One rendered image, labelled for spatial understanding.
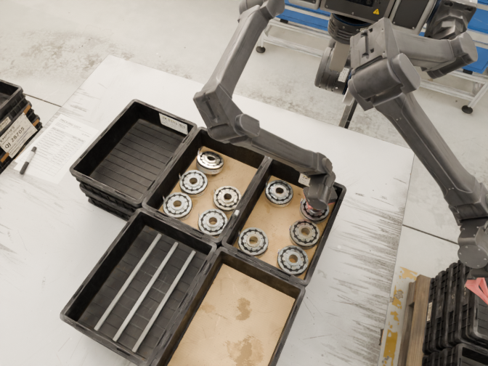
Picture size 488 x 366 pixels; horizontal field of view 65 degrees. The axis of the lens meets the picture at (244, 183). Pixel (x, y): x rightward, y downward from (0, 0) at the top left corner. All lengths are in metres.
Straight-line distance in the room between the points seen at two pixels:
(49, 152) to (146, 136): 0.45
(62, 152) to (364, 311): 1.37
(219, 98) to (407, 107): 0.38
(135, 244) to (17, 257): 0.46
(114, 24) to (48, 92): 0.88
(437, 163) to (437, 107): 2.43
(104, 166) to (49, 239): 0.34
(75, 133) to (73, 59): 1.58
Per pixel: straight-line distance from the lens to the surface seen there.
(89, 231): 1.58
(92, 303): 1.33
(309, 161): 1.12
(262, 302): 1.27
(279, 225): 1.37
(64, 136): 1.87
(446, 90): 3.23
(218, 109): 0.86
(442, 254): 2.55
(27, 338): 1.51
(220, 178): 1.45
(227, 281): 1.28
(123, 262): 1.35
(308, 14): 3.03
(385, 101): 0.77
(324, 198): 1.18
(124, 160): 1.55
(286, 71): 3.15
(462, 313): 1.88
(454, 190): 0.91
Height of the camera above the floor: 2.05
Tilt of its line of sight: 58 degrees down
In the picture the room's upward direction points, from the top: 5 degrees clockwise
